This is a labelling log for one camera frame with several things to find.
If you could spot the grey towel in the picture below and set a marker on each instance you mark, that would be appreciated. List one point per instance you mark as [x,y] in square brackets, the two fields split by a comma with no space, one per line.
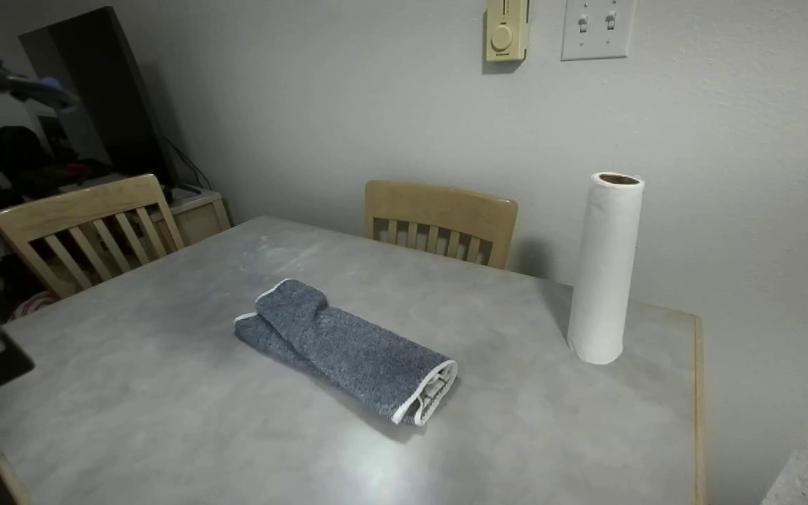
[385,375]

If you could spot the white paper towel roll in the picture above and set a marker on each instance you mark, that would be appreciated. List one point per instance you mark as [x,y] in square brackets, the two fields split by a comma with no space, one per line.
[608,264]

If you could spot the wooden chair at left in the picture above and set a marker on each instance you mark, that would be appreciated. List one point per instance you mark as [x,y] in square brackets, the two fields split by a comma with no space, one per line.
[95,233]

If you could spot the wooden chair at wall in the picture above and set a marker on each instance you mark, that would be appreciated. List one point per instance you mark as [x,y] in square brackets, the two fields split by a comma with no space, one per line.
[442,219]

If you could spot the beige wall thermostat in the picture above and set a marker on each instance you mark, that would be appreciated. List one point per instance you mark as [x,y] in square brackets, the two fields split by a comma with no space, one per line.
[506,30]

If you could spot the white wall outlet plate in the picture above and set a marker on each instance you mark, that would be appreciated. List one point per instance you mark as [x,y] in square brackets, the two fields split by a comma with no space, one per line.
[595,30]

